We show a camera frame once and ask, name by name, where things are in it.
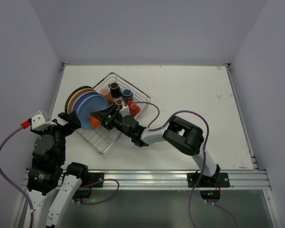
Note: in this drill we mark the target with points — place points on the orange bowl white inside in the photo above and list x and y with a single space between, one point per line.
95 123

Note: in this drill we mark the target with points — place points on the brown striped mug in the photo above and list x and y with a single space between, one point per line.
119 103

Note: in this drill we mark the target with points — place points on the dark green plate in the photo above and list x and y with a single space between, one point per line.
70 96

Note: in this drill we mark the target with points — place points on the black mug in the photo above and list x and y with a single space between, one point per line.
115 90

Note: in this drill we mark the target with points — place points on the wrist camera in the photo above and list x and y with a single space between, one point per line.
40 121
125 110

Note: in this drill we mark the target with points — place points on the orange red mug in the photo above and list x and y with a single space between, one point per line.
134 109

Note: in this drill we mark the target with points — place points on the blue mug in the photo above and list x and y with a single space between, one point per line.
127 95

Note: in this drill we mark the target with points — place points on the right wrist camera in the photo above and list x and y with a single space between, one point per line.
125 110

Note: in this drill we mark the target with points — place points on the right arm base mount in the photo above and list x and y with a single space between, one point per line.
204 183

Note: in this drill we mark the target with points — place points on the aluminium mounting rail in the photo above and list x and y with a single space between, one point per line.
179 179

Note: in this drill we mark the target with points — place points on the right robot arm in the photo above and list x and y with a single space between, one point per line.
181 134

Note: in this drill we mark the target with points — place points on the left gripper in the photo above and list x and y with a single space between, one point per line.
68 118

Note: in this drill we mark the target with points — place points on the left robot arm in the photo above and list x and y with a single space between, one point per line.
50 188

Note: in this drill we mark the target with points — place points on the metal wire dish rack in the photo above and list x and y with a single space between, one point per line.
95 106

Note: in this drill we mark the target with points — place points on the pink textured cup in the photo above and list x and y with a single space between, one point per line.
108 96

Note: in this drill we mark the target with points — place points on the tan plate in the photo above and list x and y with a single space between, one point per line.
76 95

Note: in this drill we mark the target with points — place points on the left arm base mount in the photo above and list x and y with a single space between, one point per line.
90 183

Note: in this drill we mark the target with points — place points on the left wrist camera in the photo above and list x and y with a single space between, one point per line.
40 121

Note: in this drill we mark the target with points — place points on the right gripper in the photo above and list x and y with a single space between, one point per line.
109 119

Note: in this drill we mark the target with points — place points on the purple plate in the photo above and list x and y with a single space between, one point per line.
83 97

